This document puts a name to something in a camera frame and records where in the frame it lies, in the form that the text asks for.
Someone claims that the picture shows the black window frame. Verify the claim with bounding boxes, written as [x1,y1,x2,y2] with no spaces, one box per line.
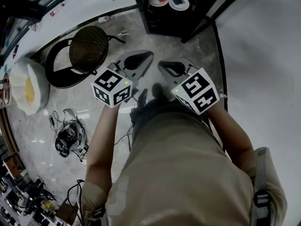
[0,0,89,56]

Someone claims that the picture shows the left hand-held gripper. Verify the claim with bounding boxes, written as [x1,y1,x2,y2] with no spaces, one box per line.
[91,50,155,108]

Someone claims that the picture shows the black arm cord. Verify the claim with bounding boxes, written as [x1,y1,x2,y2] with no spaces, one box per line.
[67,179,86,226]

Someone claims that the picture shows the black wicker chair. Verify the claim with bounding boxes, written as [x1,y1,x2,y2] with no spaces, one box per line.
[44,25,127,89]

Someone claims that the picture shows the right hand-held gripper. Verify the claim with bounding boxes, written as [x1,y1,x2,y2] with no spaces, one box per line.
[157,56,221,115]

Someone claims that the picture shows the black mini fridge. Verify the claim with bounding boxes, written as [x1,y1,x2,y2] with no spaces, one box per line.
[130,0,252,44]

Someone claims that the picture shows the person's black trousers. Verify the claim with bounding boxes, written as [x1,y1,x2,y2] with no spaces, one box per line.
[130,97,212,138]

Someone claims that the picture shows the grey shoulder strap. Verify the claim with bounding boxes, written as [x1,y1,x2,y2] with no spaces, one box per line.
[250,147,273,226]

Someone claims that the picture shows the clear bottle with red label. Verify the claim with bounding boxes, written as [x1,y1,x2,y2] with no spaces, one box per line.
[50,3,65,16]

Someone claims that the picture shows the white flower-shaped cushion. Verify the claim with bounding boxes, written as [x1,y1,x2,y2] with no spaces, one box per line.
[10,57,50,116]

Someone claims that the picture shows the person's left forearm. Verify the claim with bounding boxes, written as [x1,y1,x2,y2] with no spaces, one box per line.
[87,104,118,193]

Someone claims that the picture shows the person's beige shirt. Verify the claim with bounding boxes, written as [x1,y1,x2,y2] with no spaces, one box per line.
[79,112,289,226]

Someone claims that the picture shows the person's right forearm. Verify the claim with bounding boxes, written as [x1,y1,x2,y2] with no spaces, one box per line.
[206,105,256,174]

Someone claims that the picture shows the black headset with cables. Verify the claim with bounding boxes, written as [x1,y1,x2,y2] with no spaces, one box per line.
[48,108,89,162]

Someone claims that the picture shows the wooden stand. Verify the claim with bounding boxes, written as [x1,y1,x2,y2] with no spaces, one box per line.
[55,198,79,225]

